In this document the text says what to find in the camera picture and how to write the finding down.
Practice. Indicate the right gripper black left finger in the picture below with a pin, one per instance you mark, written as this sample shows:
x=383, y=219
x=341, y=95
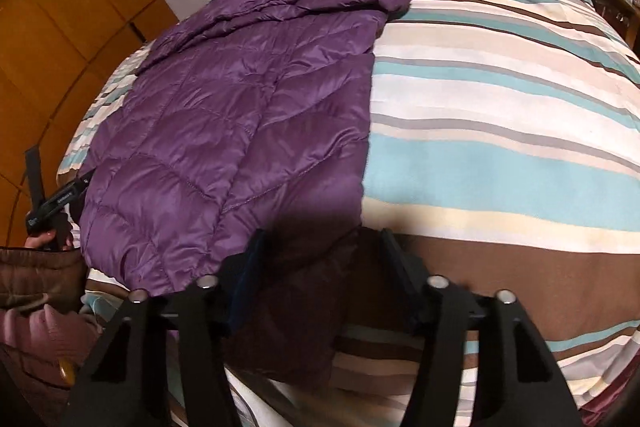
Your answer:
x=125, y=379

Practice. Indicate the purple quilted down jacket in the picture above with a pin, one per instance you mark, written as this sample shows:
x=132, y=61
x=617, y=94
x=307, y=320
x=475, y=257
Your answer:
x=241, y=149

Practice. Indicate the person's left hand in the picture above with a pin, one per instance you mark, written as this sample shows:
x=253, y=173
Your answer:
x=54, y=240

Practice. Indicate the pink knit cuff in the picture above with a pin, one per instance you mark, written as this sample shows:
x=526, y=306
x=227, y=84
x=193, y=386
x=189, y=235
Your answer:
x=50, y=335

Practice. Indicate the brown padded sleeve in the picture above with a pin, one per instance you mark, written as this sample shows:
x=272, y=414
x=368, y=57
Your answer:
x=30, y=280

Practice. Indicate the orange wooden wardrobe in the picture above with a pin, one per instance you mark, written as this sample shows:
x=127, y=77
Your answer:
x=56, y=56

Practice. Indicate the wooden desk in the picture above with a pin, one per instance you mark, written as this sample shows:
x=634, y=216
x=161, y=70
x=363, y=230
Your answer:
x=623, y=17

